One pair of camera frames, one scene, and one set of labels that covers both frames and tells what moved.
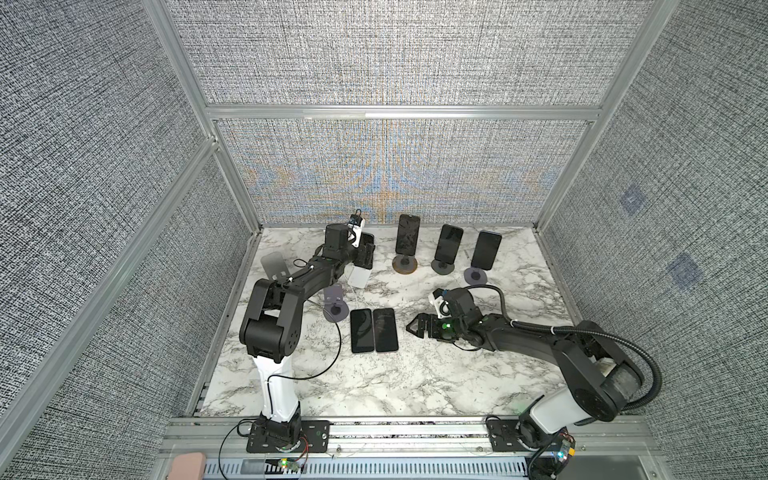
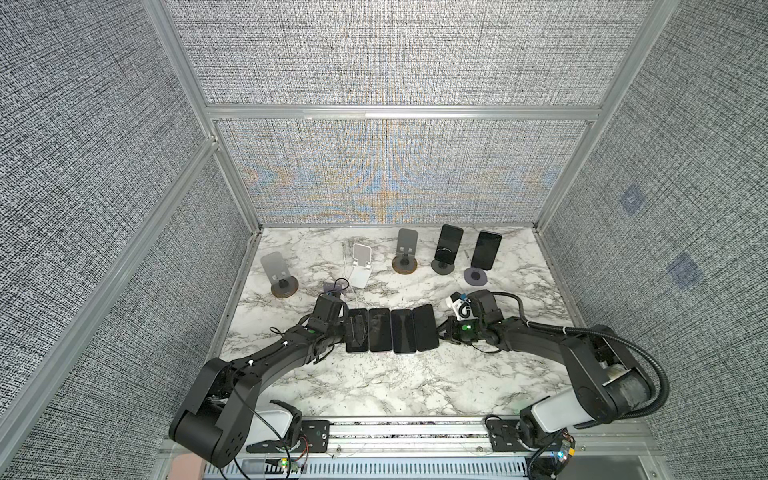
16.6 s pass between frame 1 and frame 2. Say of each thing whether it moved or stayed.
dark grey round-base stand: stayed
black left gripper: moved
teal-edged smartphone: stayed
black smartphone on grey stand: stayed
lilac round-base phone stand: stayed
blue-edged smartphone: moved
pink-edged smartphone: stayed
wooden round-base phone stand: stayed
